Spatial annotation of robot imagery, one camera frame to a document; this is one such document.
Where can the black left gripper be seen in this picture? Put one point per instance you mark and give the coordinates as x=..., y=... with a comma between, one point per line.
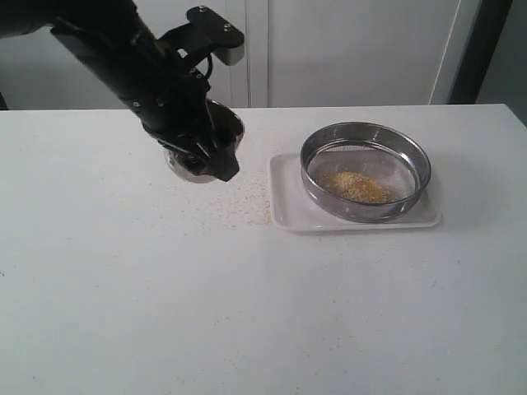
x=159, y=81

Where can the stainless steel cup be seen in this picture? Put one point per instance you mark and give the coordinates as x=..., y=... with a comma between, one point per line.
x=218, y=123

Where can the yellow millet grains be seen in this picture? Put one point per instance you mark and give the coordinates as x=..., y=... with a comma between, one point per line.
x=354, y=187

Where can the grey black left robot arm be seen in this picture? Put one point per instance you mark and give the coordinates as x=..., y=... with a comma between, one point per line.
x=115, y=21

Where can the round stainless steel sieve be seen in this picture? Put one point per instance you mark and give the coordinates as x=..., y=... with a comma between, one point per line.
x=394, y=160

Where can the spilled yellow grains on table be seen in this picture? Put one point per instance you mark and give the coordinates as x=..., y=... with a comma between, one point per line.
x=215, y=206

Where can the white rectangular plastic tray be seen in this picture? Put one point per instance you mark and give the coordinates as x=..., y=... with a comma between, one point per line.
x=292, y=210

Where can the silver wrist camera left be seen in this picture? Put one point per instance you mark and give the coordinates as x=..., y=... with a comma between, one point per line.
x=206, y=33

